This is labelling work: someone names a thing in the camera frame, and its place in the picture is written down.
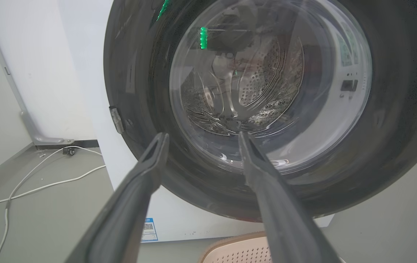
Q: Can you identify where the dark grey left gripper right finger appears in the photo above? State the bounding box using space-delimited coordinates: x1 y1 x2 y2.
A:
238 131 341 263

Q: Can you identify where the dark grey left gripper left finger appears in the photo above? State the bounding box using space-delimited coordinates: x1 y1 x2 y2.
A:
64 132 170 263

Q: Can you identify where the round dark washing machine door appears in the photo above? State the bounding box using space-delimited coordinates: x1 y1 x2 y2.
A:
103 0 417 222

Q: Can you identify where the white washing machine body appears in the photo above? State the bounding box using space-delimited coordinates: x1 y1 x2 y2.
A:
57 0 335 243

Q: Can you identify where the blue QR code sticker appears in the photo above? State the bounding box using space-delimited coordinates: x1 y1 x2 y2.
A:
141 218 158 243

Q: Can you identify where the beige perforated laundry basket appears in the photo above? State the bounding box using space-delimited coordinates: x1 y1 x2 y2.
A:
199 231 347 263

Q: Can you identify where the white panel with grey foot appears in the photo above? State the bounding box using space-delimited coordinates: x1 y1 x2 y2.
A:
0 0 97 145

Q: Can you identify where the white cable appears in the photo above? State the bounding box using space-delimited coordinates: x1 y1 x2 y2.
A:
0 145 106 263

